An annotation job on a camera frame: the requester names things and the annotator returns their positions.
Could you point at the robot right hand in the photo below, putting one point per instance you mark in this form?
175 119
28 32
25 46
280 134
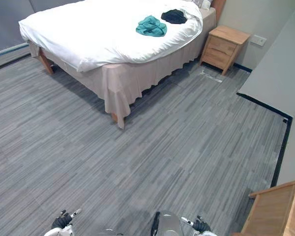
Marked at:
201 225

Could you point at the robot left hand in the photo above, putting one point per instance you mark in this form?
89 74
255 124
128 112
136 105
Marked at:
61 220

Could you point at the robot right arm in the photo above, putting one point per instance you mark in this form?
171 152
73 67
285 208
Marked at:
209 233

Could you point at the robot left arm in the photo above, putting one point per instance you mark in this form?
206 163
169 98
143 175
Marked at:
61 231

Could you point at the wooden laundry basket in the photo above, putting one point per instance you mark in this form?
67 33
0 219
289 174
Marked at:
273 211

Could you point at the beige bed sheet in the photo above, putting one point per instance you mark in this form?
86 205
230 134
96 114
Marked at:
127 78

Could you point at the teal cloth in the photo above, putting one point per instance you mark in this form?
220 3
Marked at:
151 27

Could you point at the black cloth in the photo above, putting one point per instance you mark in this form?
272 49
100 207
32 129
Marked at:
174 16

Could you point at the wooden nightstand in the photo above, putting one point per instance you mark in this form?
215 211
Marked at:
222 48

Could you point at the grey patterned pillow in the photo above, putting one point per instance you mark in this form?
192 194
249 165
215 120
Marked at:
202 3

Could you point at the wooden bed frame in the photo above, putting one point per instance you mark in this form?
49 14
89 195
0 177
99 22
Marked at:
47 64

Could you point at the white wall socket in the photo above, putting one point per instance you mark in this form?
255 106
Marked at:
258 39

